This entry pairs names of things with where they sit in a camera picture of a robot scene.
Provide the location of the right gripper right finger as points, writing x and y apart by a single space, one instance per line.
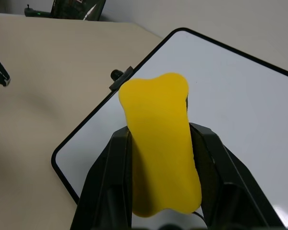
230 187

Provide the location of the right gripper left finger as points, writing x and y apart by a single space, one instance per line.
108 182

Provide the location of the yellow whiteboard eraser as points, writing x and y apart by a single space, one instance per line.
158 143

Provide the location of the black device with green light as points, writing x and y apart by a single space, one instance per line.
36 12

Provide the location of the small black-framed whiteboard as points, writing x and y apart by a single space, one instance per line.
230 95

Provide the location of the open dark laptop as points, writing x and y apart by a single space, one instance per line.
76 9

